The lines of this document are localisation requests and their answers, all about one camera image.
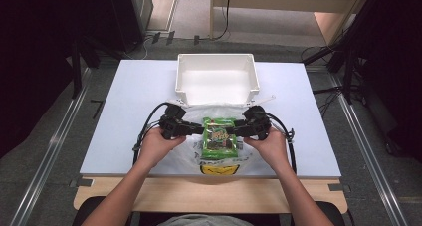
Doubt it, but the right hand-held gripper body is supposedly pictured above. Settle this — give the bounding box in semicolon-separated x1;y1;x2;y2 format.
243;105;273;141

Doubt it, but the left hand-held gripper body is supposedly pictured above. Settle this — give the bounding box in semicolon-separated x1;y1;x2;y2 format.
158;104;187;141

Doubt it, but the green snack packet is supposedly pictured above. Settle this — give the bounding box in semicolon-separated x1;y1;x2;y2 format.
200;116;240;160

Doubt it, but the white printed plastic bag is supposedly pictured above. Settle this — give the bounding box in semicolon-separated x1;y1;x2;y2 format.
150;95;277;177

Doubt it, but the person's right hand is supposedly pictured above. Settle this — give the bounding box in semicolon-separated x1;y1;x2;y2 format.
243;127;291;173

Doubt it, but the person's left hand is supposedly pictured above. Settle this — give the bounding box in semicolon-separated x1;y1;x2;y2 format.
136;127;187;171

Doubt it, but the white plastic bin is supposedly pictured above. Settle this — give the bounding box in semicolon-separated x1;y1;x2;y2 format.
174;53;261;107

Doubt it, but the wooden table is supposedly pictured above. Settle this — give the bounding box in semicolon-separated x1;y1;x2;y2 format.
73;175;348;215

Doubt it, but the person's grey shirt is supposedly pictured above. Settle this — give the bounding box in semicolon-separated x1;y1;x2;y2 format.
156;213;256;226

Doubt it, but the black metal stand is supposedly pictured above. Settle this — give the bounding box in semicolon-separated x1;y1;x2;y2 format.
302;36;358;105
70;36;101;100

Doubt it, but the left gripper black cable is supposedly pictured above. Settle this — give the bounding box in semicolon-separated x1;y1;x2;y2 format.
131;101;171;166

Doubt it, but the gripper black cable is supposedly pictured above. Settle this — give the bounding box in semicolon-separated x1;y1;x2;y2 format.
264;112;298;174
131;101;171;166

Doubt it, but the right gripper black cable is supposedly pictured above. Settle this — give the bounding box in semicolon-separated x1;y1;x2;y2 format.
264;112;298;174

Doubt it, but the metal floor rail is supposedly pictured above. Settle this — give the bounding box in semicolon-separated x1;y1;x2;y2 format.
326;72;410;226
9;66;93;226

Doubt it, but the black hanging cable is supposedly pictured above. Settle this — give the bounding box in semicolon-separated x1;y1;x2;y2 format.
213;0;233;41

